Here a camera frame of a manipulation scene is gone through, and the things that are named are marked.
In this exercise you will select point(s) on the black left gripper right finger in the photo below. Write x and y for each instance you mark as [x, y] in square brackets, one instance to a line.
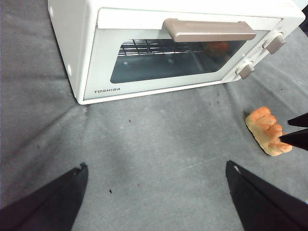
[264, 207]

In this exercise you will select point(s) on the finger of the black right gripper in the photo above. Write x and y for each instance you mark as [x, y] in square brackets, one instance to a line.
[300, 121]
[298, 139]

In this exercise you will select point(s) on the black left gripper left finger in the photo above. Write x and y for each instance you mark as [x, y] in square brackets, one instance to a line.
[48, 207]

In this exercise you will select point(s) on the orange-brown bread loaf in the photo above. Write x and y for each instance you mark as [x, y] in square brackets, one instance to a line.
[263, 127]

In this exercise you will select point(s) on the cream oven knob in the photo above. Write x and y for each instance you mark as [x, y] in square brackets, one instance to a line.
[246, 70]
[275, 43]

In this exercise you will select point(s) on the cream Toshiba toaster oven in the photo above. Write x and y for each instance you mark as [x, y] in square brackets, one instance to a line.
[72, 36]

